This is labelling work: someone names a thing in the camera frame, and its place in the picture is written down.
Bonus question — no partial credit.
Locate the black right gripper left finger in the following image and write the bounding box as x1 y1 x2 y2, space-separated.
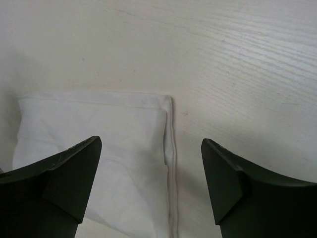
0 136 102 238

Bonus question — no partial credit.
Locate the white skirt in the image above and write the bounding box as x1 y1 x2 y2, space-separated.
12 92 178 238

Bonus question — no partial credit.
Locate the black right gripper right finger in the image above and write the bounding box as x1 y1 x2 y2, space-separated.
201 138 317 238

